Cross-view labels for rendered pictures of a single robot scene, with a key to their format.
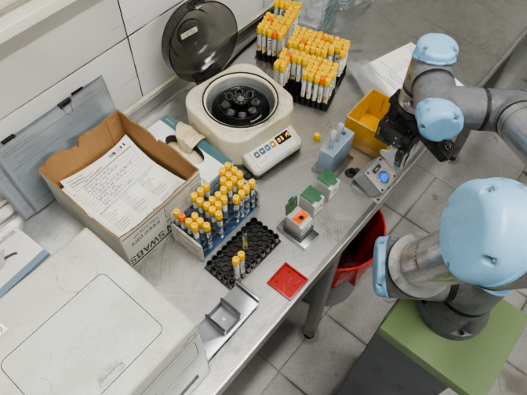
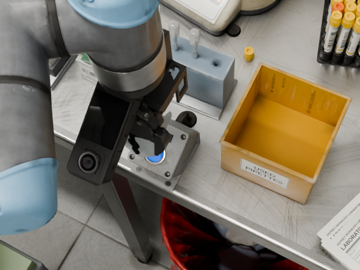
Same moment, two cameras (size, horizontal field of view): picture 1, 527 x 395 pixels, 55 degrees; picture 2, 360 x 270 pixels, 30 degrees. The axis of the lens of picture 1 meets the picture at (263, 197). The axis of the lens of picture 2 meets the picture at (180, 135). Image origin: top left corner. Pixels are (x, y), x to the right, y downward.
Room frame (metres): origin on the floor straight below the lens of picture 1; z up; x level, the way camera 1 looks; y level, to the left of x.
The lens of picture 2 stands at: (0.75, -0.65, 1.79)
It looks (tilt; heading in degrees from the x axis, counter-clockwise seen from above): 66 degrees down; 86
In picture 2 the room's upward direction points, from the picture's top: 7 degrees counter-clockwise
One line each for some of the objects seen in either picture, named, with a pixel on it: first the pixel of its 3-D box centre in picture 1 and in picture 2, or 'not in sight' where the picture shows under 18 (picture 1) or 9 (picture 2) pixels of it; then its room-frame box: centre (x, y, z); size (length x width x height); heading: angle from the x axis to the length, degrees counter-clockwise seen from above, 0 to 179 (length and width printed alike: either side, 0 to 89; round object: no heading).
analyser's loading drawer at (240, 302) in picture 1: (216, 326); not in sight; (0.35, 0.09, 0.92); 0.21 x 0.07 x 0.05; 141
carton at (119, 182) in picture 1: (125, 186); not in sight; (0.67, 0.33, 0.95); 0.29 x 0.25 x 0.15; 51
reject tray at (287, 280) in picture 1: (287, 280); not in sight; (0.47, -0.06, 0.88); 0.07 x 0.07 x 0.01; 51
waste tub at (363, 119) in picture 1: (376, 125); (283, 134); (0.91, -0.30, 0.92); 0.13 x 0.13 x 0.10; 53
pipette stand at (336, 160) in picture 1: (334, 153); (197, 73); (0.81, -0.18, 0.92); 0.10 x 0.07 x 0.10; 144
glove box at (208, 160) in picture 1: (187, 151); not in sight; (0.80, 0.20, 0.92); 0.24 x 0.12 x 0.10; 51
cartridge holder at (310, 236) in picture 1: (298, 229); (51, 55); (0.60, -0.09, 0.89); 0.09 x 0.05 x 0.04; 49
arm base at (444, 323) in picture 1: (459, 297); not in sight; (0.41, -0.42, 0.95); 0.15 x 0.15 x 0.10
